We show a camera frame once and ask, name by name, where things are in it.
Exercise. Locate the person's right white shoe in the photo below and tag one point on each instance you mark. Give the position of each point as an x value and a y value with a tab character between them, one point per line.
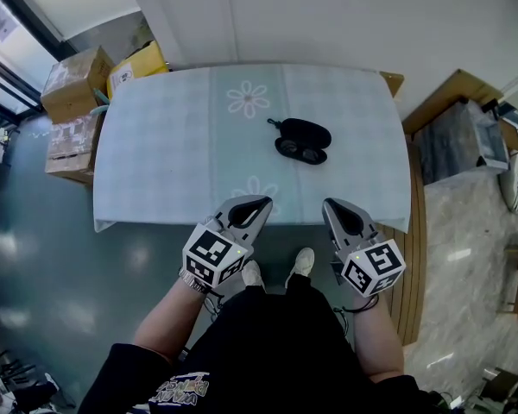
302	265

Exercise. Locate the person's right forearm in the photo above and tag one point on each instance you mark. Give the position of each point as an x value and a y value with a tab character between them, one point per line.
377	343

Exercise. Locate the yellow cardboard box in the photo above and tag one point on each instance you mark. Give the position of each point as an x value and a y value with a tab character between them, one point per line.
136	69

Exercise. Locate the large brown cardboard box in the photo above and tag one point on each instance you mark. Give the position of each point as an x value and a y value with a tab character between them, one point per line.
75	84

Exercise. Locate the silver metal wristwatch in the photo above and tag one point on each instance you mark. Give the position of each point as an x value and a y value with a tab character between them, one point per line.
192	282

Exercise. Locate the wooden slatted bench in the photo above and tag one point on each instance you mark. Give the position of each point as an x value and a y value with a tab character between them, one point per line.
414	252

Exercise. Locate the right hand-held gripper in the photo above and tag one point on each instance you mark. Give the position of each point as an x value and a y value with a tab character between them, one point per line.
373	265

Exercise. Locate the grey marble-pattern box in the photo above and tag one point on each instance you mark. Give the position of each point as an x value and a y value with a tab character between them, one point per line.
453	145

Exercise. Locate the person's black clothes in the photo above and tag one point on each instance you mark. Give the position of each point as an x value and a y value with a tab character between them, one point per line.
276	352

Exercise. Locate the person's white shoe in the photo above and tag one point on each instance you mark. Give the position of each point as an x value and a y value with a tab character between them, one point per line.
252	276
302	265

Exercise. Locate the person's left forearm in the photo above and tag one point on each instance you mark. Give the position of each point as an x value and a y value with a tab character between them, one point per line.
168	321

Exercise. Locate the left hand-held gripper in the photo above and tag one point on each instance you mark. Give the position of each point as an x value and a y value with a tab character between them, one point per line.
207	252

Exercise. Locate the taped brown cardboard box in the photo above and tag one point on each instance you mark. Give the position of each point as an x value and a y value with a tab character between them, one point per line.
71	149

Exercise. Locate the wooden frame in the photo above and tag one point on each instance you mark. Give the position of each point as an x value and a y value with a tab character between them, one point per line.
449	95

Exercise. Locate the black glasses case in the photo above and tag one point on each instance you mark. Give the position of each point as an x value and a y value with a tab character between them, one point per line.
306	129

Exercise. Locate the teal plastic item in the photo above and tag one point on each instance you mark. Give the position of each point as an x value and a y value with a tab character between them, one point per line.
101	102

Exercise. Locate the person's left white shoe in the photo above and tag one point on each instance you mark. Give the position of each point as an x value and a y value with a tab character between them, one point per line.
252	276

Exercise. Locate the light blue floral tablecloth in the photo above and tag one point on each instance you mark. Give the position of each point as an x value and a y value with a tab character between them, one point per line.
164	158

